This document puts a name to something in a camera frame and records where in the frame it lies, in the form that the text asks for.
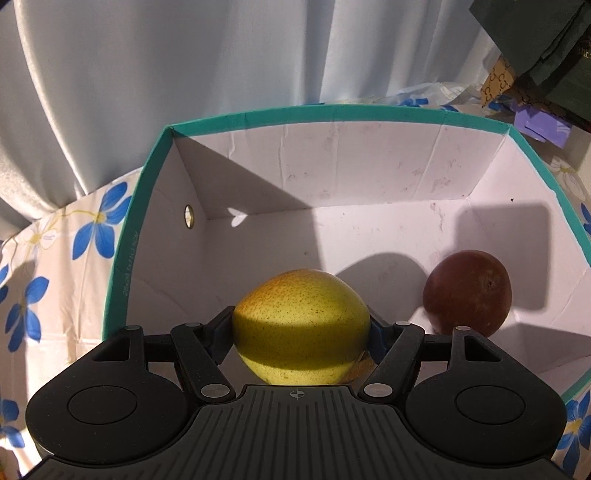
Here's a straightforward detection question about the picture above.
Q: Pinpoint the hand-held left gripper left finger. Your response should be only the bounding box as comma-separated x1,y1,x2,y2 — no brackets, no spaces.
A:
85,305,237,401

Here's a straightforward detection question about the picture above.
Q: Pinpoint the yellow green pear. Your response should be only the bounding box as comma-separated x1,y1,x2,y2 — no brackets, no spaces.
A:
232,269,372,386

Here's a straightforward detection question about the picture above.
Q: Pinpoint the white curtain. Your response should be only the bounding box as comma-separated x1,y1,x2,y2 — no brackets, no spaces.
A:
0,0,511,243

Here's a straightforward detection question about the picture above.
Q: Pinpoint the small dark red apple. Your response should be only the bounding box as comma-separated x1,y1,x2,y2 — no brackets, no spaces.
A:
422,250,513,337

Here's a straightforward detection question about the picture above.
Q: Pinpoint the purple paper item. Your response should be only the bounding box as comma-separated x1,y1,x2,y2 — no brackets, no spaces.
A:
512,104,573,149

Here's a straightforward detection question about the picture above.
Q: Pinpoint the teal cardboard box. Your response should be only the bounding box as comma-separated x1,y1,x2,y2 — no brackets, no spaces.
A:
102,104,591,412

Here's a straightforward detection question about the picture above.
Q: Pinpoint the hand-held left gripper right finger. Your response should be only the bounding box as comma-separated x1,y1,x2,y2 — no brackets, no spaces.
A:
362,310,507,401

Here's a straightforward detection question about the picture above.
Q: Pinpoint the blue floral tablecloth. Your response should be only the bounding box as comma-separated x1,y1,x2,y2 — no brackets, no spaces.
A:
0,82,591,480

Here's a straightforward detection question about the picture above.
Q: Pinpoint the brown patterned box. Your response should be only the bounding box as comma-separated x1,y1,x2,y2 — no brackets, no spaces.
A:
480,58,555,112

